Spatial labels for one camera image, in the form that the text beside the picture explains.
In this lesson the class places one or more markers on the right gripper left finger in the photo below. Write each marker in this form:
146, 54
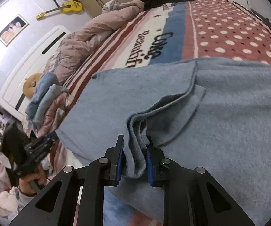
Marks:
75, 195

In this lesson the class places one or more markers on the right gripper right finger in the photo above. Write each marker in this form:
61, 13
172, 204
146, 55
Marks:
192, 196

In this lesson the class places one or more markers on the grey-blue fleece pants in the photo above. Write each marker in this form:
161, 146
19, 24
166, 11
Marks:
208, 112

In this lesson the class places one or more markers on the person's left hand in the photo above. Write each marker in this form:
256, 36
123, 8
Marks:
24, 182

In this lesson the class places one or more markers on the white bed headboard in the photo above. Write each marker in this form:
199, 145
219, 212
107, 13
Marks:
34, 61

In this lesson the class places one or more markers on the orange plush toy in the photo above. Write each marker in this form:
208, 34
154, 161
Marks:
30, 85

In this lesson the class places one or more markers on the pink quilted duvet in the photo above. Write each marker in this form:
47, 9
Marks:
76, 47

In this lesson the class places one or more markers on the yellow ukulele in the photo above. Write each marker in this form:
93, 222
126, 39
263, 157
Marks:
68, 6

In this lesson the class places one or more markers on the striped Coke Beautiful blanket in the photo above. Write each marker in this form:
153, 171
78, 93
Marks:
174, 33

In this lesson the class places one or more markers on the framed wall photo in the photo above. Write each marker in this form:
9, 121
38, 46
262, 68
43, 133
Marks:
13, 28

